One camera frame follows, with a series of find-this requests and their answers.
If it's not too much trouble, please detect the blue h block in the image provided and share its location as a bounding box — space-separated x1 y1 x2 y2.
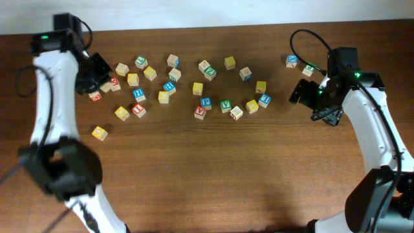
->
133 88 146 102
163 82 176 96

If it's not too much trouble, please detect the wood block blue side right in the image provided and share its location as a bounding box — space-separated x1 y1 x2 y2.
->
239 67 252 82

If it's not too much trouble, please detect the plain wood block left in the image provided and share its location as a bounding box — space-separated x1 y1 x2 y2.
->
115 63 129 77

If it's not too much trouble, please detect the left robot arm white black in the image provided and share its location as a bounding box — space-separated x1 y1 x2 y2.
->
18 13 129 232

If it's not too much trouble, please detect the yellow block top centre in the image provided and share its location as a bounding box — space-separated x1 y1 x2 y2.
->
224 56 235 70

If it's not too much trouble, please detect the blue X block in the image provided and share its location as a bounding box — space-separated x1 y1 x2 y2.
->
285 54 298 68

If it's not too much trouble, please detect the blue H block left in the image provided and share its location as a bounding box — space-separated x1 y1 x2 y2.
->
133 88 146 102

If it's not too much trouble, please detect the green R block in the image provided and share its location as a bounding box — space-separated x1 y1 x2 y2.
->
100 82 112 93

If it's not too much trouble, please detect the yellow S block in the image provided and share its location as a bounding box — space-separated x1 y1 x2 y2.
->
192 82 204 96
144 66 157 81

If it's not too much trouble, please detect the yellow G block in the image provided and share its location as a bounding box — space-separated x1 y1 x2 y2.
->
127 73 140 87

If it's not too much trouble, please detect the yellow block right upper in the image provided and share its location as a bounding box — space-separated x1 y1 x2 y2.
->
256 81 267 94

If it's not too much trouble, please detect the yellow block far lower left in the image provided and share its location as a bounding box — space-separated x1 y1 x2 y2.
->
91 126 108 141

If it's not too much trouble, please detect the blue H block upper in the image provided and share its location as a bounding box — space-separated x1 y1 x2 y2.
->
163 82 176 96

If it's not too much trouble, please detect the wood block red side left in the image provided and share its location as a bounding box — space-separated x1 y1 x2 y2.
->
88 91 102 102

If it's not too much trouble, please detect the red Y block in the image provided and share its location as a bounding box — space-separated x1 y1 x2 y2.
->
110 77 121 91

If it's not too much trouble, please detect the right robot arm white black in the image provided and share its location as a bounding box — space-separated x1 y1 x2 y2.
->
289 47 413 232

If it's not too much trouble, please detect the yellow block centre left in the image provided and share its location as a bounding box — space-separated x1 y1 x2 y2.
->
158 91 169 104

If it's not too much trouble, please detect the red I block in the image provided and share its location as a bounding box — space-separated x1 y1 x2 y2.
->
132 104 146 118

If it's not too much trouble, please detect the blue T block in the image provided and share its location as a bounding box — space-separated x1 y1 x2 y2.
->
258 94 272 108

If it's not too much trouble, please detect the wood block red side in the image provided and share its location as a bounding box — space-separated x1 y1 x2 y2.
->
88 91 102 102
230 106 243 120

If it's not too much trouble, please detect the leaf wood block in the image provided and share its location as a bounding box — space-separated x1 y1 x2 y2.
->
198 60 210 73

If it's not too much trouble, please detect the plain wood block green side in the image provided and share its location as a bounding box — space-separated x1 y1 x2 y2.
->
168 68 182 82

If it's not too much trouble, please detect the plain wood block blue side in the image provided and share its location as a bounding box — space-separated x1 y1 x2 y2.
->
167 54 180 68

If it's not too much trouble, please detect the green Z block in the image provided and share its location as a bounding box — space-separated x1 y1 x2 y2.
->
204 66 217 81

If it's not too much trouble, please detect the green V block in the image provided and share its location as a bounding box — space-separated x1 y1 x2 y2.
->
221 100 232 113

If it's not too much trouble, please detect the yellow block right lower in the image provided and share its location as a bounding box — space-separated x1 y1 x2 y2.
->
246 100 259 114

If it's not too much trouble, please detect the blue P block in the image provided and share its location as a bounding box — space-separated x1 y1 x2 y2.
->
201 97 212 110

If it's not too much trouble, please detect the green J block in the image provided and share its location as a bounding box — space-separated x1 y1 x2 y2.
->
302 63 316 77

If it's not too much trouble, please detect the green L block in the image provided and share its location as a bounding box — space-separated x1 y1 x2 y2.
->
135 56 148 70

